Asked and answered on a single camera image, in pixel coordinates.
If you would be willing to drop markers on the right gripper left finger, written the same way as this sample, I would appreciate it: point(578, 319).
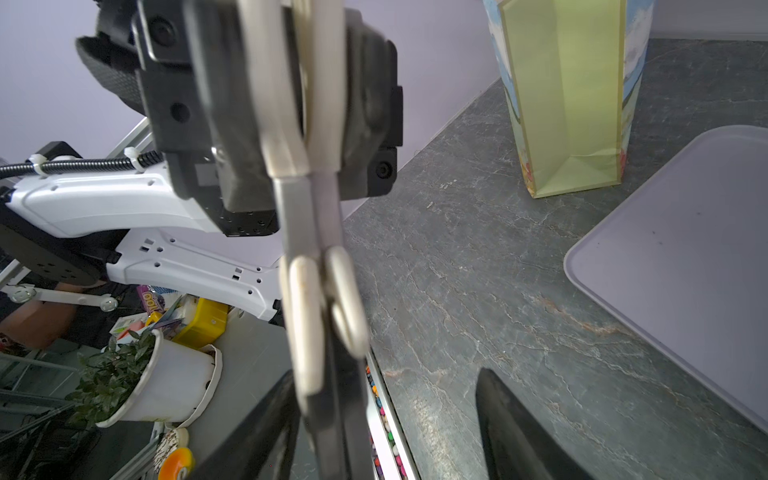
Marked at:
point(263, 445)

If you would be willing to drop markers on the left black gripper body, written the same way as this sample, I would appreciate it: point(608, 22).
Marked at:
point(181, 64)

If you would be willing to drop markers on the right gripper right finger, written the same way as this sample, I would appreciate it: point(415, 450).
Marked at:
point(515, 444)

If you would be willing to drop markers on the white silicone kitchen tongs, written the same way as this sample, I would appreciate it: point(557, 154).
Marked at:
point(300, 103)

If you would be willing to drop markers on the green paper gift bag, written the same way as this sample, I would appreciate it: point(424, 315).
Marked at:
point(572, 73)

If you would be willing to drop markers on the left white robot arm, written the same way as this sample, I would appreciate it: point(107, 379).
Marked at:
point(73, 218)

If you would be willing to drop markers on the yellow box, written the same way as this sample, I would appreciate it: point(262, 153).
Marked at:
point(204, 321)

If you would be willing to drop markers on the potted green plant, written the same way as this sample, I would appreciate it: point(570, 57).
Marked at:
point(148, 379)

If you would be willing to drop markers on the lavender plastic tray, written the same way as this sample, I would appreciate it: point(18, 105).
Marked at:
point(683, 263)

